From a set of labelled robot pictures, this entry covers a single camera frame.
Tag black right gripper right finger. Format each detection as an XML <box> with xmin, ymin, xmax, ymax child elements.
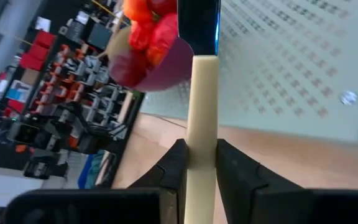
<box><xmin>216</xmin><ymin>139</ymin><xmax>304</xmax><ymax>224</ymax></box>

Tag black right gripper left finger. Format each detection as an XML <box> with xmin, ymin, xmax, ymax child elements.
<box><xmin>128</xmin><ymin>139</ymin><xmax>188</xmax><ymax>224</ymax></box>

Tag knife with cream handle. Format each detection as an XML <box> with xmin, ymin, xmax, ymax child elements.
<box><xmin>177</xmin><ymin>0</ymin><xmax>222</xmax><ymax>224</ymax></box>

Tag brown kiwi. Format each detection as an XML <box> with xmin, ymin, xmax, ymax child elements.
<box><xmin>106</xmin><ymin>26</ymin><xmax>132</xmax><ymax>60</ymax></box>

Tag purple colander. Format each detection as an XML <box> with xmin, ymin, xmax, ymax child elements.
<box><xmin>107</xmin><ymin>24</ymin><xmax>195</xmax><ymax>93</ymax></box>

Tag red orange mango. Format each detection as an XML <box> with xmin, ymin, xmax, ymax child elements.
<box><xmin>146</xmin><ymin>14</ymin><xmax>180</xmax><ymax>66</ymax></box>

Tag small orange fruit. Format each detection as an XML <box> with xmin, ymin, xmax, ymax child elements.
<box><xmin>122</xmin><ymin>0</ymin><xmax>155</xmax><ymax>22</ymax></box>

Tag dark red plum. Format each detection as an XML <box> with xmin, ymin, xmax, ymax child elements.
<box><xmin>147</xmin><ymin>0</ymin><xmax>178</xmax><ymax>16</ymax></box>

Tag blue bin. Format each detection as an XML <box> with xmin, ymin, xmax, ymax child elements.
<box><xmin>78</xmin><ymin>149</ymin><xmax>117</xmax><ymax>190</ymax></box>

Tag grey orange parts rack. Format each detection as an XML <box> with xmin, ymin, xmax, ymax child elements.
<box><xmin>29</xmin><ymin>43</ymin><xmax>136</xmax><ymax>125</ymax></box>

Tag red storage boxes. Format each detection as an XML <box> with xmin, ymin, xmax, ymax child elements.
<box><xmin>19</xmin><ymin>29</ymin><xmax>57</xmax><ymax>72</ymax></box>

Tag mint green mesh shelf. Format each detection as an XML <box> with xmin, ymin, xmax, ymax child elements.
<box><xmin>140</xmin><ymin>0</ymin><xmax>358</xmax><ymax>147</ymax></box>

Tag black aluminium table frame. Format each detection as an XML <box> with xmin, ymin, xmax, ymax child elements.
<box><xmin>109</xmin><ymin>90</ymin><xmax>147</xmax><ymax>190</ymax></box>

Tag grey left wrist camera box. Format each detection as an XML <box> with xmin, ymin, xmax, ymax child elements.
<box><xmin>7</xmin><ymin>121</ymin><xmax>45</xmax><ymax>147</ymax></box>

